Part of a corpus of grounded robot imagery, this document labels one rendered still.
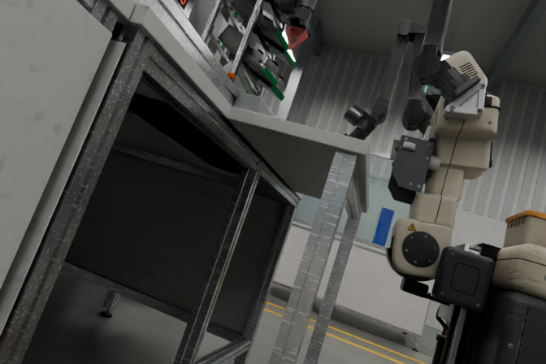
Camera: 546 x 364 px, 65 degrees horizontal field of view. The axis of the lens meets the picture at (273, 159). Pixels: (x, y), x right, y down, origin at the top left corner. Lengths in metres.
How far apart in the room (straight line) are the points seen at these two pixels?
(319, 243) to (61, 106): 0.54
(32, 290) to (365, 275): 4.59
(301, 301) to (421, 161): 0.66
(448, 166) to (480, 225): 8.55
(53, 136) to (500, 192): 9.84
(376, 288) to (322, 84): 6.53
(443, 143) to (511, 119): 9.23
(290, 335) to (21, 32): 0.67
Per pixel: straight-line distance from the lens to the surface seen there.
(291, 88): 9.48
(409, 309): 5.09
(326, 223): 0.87
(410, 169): 1.35
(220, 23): 2.86
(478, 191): 10.07
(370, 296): 5.07
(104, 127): 0.63
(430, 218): 1.35
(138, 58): 0.66
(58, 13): 0.56
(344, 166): 0.89
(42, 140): 0.57
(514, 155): 10.44
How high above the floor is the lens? 0.61
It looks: 10 degrees up
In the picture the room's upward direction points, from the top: 19 degrees clockwise
